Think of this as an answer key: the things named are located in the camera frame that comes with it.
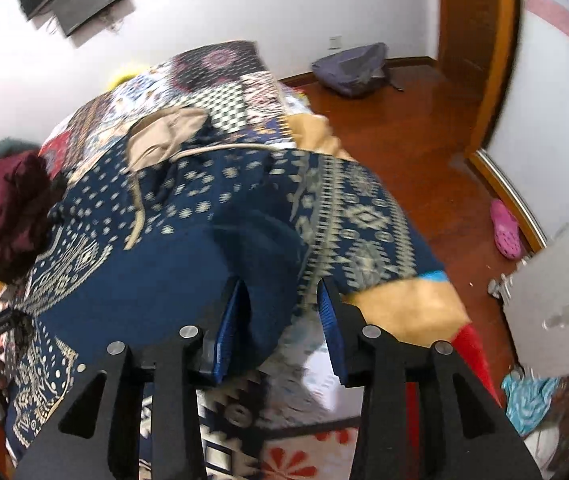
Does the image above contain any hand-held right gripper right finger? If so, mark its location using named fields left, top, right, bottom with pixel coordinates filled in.
left=317, top=276, right=547, bottom=480

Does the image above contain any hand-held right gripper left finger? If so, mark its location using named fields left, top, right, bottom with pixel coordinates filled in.
left=14, top=279, right=252, bottom=480

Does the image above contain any navy patterned hooded garment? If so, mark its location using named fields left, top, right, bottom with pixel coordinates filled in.
left=7, top=107, right=449, bottom=466

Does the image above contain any maroon garment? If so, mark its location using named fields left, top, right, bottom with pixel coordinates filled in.
left=0, top=152, right=68, bottom=282

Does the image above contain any red cloth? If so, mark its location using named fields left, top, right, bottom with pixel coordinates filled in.
left=404, top=322, right=507, bottom=411

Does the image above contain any teal cloth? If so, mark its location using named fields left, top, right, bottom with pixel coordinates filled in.
left=0, top=136, right=41, bottom=162

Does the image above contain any pink clog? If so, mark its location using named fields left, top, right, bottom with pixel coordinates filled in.
left=489, top=199, right=524, bottom=260

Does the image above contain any turquoise cloth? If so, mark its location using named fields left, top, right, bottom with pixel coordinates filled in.
left=501, top=375, right=562, bottom=436

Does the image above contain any white cabinet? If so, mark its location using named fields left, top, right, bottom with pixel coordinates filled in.
left=504, top=175, right=569, bottom=381

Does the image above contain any patchwork quilt bed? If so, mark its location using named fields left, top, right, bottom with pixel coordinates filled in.
left=0, top=40, right=365, bottom=480

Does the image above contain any grey backpack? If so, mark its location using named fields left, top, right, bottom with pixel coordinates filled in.
left=311, top=42, right=405, bottom=100

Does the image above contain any yellow pillow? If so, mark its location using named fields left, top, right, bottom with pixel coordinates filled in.
left=107, top=72, right=138, bottom=91

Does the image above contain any wooden door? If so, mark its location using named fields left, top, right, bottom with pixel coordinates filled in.
left=437, top=0, right=522, bottom=161

